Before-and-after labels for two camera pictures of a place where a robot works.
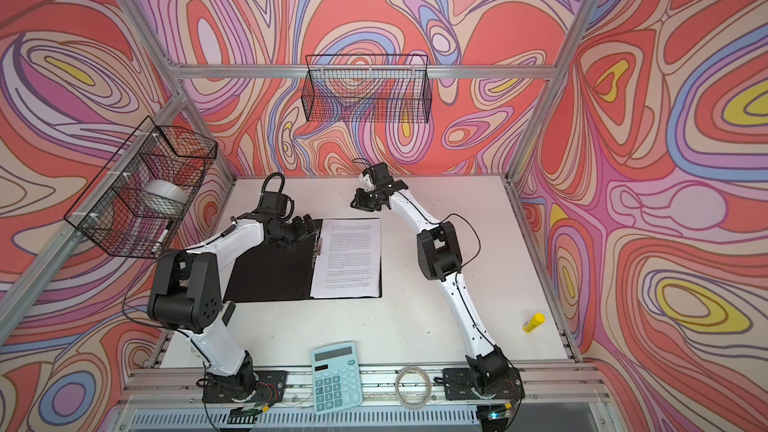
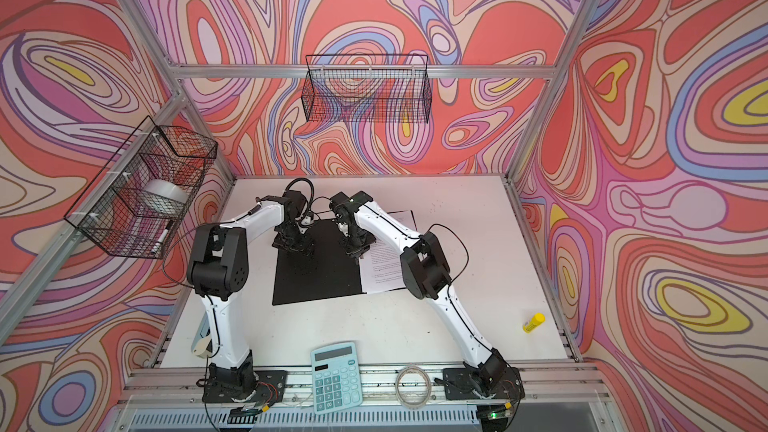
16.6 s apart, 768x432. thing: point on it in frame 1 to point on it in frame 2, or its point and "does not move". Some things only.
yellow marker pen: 537,320 does not move
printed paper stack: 349,262 to 381,269
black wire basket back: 372,88 does not move
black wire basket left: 139,203 does not move
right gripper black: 361,202 to 350,249
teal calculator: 336,380 does not move
